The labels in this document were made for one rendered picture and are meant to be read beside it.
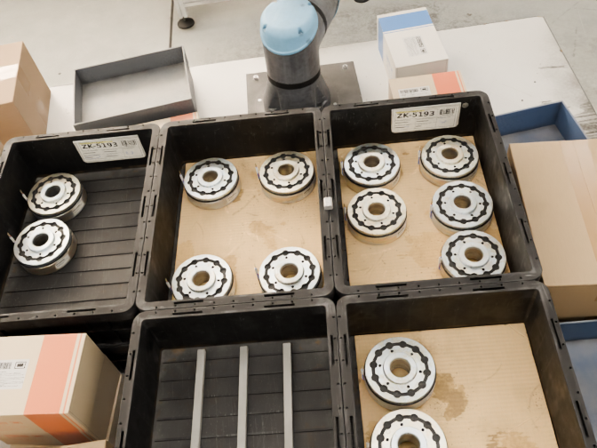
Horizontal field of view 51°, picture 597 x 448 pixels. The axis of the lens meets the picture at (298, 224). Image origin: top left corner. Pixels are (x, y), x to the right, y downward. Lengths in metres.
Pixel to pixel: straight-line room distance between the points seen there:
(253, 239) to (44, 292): 0.38
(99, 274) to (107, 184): 0.21
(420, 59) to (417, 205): 0.45
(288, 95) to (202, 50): 1.59
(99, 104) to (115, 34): 1.61
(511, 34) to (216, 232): 0.94
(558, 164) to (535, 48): 0.55
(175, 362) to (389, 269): 0.38
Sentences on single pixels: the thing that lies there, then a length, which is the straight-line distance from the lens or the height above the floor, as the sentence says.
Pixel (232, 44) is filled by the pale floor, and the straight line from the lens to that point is 2.91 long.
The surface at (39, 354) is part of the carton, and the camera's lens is 1.00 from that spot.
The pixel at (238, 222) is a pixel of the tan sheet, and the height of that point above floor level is 0.83.
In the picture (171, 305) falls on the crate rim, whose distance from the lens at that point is 0.95.
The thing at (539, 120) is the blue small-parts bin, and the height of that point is 0.73.
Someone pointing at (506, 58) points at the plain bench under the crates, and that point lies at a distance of 1.63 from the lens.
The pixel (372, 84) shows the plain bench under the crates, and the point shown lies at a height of 0.70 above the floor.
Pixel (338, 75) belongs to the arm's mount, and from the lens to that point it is 1.51.
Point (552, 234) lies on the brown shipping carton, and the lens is 1.09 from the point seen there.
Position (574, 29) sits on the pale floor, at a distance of 2.95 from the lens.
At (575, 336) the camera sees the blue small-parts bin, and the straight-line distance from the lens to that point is 1.16.
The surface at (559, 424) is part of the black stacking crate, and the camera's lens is 0.94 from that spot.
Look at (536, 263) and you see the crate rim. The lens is 0.96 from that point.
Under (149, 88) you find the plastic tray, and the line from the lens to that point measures 1.57.
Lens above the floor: 1.72
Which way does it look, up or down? 53 degrees down
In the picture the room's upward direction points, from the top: 10 degrees counter-clockwise
